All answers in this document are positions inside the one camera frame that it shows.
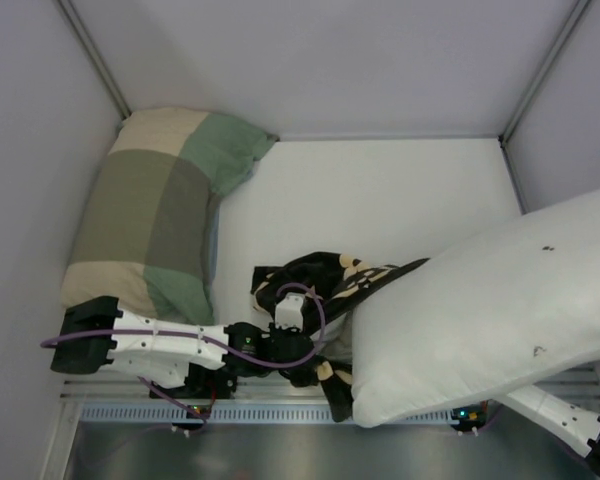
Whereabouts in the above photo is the black floral plush pillowcase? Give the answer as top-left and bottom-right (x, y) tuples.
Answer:
(250, 252), (427, 423)

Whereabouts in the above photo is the white pillow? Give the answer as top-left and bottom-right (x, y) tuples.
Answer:
(352, 190), (600, 427)

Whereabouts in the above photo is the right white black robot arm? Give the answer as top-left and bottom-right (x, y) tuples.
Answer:
(496, 385), (600, 478)

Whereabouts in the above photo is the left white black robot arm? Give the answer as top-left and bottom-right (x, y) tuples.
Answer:
(41, 296), (316, 389)

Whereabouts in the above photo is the green beige patchwork pillow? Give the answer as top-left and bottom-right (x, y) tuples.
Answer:
(61, 107), (278, 325)

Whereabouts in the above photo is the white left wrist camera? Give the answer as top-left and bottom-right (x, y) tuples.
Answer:
(274, 293), (305, 331)

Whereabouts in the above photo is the perforated grey cable duct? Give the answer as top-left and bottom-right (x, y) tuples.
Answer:
(80, 401), (486, 426)

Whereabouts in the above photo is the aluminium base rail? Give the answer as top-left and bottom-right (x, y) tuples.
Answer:
(60, 365), (600, 403)

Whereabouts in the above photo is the left aluminium corner post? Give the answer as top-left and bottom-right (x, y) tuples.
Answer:
(54, 0), (131, 120)

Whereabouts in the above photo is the aluminium corner post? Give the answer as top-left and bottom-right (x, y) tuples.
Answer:
(498, 0), (594, 149)
(54, 0), (131, 120)

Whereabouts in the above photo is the right aluminium corner post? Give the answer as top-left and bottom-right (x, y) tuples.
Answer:
(498, 0), (594, 149)

